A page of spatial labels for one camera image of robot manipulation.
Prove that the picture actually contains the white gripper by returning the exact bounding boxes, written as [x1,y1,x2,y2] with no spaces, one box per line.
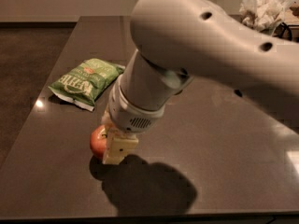
[101,75,164,165]

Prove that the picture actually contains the green jalapeno chip bag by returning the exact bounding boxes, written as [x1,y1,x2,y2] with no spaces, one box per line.
[49,58,125,112]

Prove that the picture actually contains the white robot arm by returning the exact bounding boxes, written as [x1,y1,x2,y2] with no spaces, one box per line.
[102,0,299,164]

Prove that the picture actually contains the red apple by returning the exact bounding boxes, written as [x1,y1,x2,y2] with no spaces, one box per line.
[90,125,107,160]

